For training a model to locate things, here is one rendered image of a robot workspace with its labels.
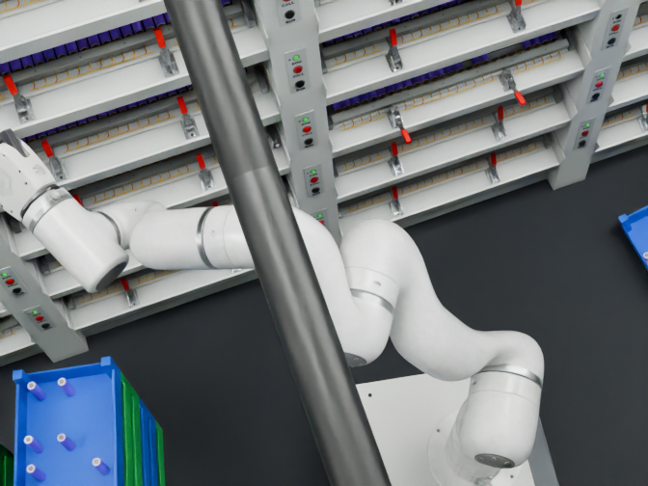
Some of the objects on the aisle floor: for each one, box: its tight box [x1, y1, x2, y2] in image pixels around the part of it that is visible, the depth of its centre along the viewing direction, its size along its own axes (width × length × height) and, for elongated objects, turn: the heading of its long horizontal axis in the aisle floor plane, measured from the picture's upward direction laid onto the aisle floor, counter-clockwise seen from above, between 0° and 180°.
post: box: [255, 0, 341, 250], centre depth 181 cm, size 20×9×174 cm, turn 22°
